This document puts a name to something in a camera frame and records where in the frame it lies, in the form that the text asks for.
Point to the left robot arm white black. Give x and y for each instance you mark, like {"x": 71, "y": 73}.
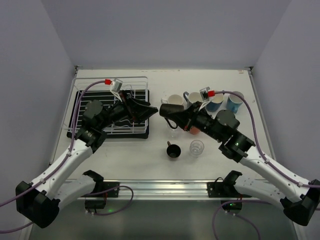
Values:
{"x": 42, "y": 199}

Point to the light blue mug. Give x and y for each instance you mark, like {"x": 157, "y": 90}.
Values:
{"x": 234, "y": 101}

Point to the dark blue mug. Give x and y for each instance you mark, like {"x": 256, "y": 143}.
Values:
{"x": 215, "y": 104}

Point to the black cup beige rim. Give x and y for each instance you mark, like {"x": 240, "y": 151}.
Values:
{"x": 167, "y": 109}

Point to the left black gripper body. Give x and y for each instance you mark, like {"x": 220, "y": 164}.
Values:
{"x": 129, "y": 107}

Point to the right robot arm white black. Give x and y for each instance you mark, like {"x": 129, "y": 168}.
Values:
{"x": 297, "y": 196}

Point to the white wire dish rack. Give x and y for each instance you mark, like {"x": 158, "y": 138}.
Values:
{"x": 95, "y": 116}

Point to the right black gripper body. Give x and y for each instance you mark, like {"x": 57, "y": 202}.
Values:
{"x": 191, "y": 116}

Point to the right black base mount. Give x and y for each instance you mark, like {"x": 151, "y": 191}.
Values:
{"x": 224, "y": 188}

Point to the brown cup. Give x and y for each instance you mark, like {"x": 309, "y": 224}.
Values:
{"x": 173, "y": 151}

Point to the grey mug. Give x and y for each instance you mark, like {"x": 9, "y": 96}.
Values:
{"x": 192, "y": 97}

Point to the white mug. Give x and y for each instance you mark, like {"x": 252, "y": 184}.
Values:
{"x": 173, "y": 99}

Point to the large clear glass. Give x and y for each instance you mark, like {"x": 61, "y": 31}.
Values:
{"x": 173, "y": 133}

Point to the clear small glass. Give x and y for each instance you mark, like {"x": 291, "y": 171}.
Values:
{"x": 196, "y": 148}

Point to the aluminium mounting rail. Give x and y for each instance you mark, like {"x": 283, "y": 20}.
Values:
{"x": 184, "y": 190}

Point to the orange cup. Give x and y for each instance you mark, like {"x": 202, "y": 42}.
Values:
{"x": 194, "y": 131}

